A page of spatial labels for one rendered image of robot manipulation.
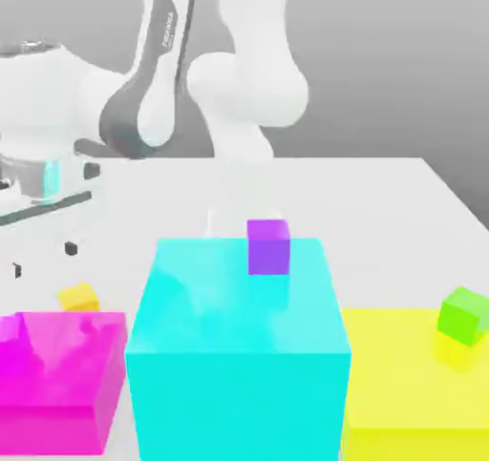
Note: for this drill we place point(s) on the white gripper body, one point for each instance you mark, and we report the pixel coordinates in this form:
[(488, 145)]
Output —
[(46, 216)]

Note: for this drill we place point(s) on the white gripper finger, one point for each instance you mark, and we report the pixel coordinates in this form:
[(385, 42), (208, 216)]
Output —
[(16, 271), (70, 248)]

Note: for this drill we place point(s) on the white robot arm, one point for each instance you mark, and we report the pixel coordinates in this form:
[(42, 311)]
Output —
[(248, 87)]

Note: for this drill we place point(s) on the small yellow cube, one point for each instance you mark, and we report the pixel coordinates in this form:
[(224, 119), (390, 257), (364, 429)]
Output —
[(79, 297)]

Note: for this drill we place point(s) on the small purple cube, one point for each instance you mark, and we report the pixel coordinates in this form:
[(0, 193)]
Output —
[(268, 253)]

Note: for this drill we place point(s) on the small green cube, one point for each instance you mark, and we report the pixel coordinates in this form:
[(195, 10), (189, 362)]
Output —
[(458, 318)]

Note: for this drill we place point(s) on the large magenta box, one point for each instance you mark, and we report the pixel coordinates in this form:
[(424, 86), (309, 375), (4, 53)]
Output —
[(57, 373)]

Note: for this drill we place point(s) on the large cyan box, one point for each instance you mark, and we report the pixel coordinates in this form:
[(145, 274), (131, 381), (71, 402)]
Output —
[(237, 373)]

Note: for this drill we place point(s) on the large yellow box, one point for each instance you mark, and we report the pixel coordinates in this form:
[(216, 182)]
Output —
[(412, 384)]

